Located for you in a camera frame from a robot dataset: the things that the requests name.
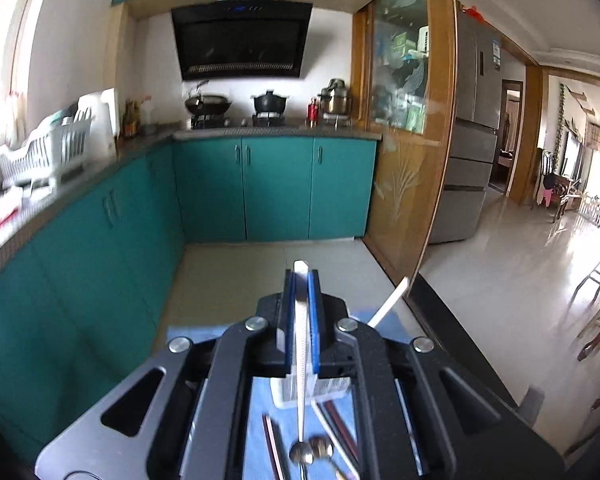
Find white cutting board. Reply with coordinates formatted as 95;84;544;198
77;87;119;161

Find light brown chopstick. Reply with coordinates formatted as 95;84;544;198
261;414;281;480

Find metal spoon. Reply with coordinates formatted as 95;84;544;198
308;436;352;480
289;439;317;480

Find black clay pot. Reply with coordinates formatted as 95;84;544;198
251;89;287;114

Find wooden chair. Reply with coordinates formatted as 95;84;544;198
567;242;600;362

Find dark red chopstick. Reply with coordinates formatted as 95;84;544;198
326;402;362;463

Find black range hood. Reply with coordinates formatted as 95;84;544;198
171;0;314;81

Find gas stove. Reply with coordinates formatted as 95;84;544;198
189;112;301;130

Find black wok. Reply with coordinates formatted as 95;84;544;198
183;80;233;115

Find steel pot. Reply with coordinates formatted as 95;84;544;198
318;78;354;116

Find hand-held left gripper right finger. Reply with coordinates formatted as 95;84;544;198
307;269;567;480

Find dark condiment bottle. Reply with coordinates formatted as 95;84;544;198
124;100;141;137

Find grey refrigerator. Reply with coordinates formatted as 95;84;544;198
429;9;504;246

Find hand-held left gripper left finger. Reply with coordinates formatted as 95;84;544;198
34;269;297;480

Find white plastic utensil basket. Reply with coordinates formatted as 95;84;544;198
271;375;353;409

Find white red packet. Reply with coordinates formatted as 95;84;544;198
0;192;25;242

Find teal base cabinet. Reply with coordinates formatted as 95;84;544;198
0;144;185;463
172;136;379;242

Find wooden framed glass door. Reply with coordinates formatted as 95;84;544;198
351;0;459;287

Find white dish rack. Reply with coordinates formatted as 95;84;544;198
0;102;96;194

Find dark wooden furniture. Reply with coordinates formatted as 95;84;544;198
532;149;583;222

